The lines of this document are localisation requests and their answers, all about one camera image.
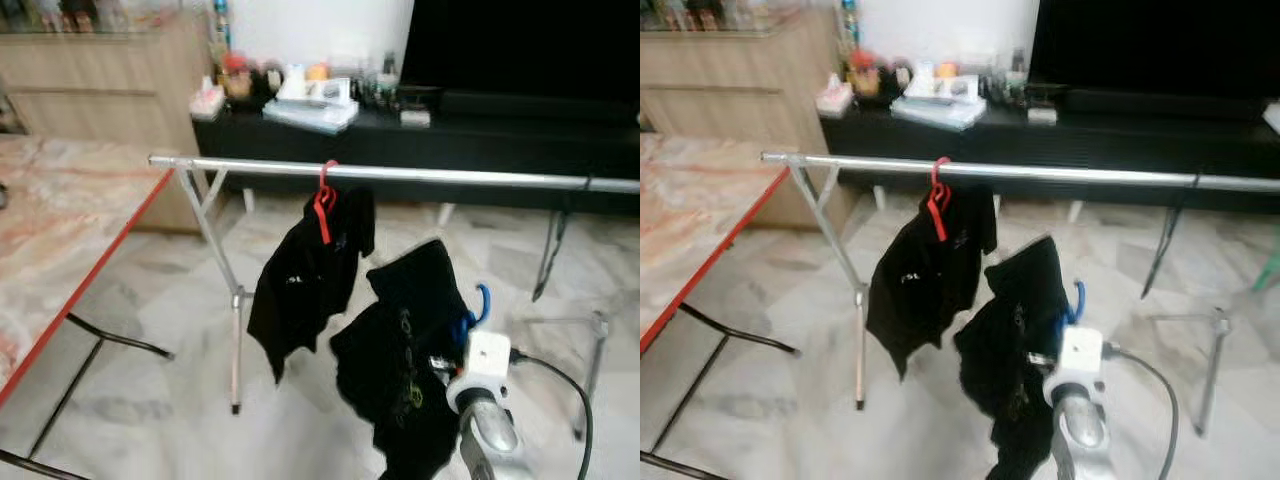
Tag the black polo shirt large print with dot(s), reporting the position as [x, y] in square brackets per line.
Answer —
[1010, 350]
[400, 350]

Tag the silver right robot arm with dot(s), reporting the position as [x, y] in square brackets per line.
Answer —
[1085, 440]
[495, 440]

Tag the red plastic hanger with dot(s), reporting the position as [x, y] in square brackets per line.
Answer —
[322, 215]
[937, 215]

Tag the black polo shirt FSL print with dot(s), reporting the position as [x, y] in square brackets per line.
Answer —
[300, 280]
[925, 280]

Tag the black low TV console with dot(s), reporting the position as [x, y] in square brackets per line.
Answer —
[420, 145]
[1000, 140]

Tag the small white box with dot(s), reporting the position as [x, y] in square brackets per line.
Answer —
[1042, 114]
[415, 117]

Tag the stack of white papers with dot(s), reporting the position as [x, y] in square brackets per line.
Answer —
[310, 112]
[937, 110]

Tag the black soundbar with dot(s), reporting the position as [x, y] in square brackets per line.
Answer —
[1160, 103]
[540, 105]

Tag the black flat television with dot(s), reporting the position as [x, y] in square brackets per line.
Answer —
[1150, 45]
[520, 45]

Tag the white paper sheet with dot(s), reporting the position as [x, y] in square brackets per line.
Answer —
[1272, 115]

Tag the red lid jar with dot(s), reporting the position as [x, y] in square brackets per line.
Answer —
[236, 80]
[863, 78]

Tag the pink tissue box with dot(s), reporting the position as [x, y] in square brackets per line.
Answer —
[833, 97]
[207, 100]

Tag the blue gold trophy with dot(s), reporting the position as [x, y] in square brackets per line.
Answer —
[850, 22]
[221, 25]

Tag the light wooden cabinet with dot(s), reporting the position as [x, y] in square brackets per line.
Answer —
[100, 90]
[730, 90]

